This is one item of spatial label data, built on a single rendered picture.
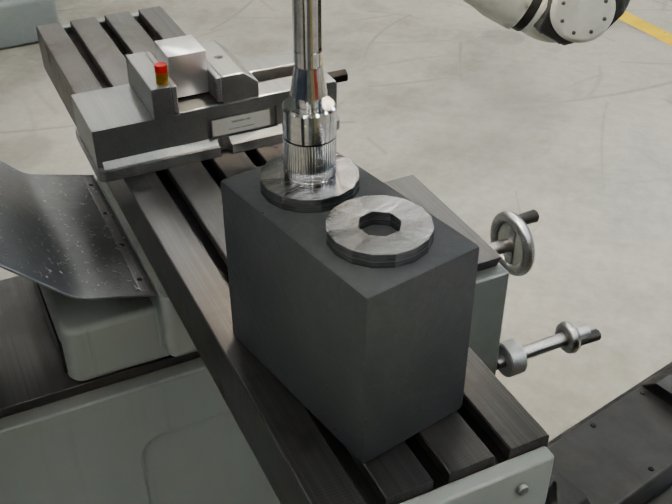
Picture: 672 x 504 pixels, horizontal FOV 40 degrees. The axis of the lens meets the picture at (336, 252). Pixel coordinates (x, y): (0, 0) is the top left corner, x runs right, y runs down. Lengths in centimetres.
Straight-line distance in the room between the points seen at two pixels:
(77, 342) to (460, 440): 53
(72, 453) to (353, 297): 66
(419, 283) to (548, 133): 265
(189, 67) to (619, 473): 79
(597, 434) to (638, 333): 116
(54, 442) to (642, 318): 170
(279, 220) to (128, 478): 65
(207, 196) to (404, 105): 235
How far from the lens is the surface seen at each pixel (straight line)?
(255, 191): 83
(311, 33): 76
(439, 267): 74
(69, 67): 158
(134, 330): 120
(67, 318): 120
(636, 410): 142
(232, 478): 145
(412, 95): 357
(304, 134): 78
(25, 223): 123
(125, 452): 132
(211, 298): 101
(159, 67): 121
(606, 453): 135
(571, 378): 233
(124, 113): 126
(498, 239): 167
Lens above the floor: 155
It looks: 35 degrees down
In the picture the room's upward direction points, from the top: straight up
